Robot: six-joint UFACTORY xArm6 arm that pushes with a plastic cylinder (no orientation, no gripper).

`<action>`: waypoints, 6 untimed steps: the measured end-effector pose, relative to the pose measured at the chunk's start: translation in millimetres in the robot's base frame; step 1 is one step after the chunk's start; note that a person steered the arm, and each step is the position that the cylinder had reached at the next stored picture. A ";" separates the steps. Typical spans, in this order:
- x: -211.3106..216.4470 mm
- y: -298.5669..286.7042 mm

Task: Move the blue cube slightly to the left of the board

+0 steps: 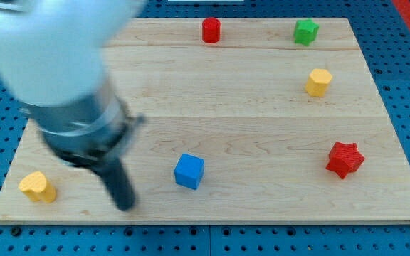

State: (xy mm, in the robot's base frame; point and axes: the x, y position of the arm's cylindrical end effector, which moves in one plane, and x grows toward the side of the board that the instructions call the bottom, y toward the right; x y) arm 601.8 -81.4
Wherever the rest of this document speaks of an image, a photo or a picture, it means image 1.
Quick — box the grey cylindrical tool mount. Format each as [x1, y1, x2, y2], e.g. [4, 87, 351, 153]
[20, 80, 145, 167]

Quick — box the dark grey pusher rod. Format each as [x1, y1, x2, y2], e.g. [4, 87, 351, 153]
[91, 159, 135, 211]

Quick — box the blue cube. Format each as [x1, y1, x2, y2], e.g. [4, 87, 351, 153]
[174, 154, 204, 190]

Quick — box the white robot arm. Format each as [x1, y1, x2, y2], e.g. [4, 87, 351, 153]
[0, 0, 145, 211]

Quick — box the light wooden board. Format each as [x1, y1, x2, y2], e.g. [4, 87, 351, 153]
[0, 18, 410, 225]

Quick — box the yellow heart block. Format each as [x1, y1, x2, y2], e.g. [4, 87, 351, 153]
[18, 171, 56, 203]

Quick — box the red cylinder block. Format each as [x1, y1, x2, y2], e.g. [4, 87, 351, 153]
[201, 17, 221, 43]

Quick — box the yellow hexagon block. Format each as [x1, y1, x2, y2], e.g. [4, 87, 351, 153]
[305, 69, 333, 97]

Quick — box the red star block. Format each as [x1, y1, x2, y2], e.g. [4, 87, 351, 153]
[325, 142, 365, 179]

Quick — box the green star block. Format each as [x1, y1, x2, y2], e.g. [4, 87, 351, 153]
[293, 18, 320, 46]

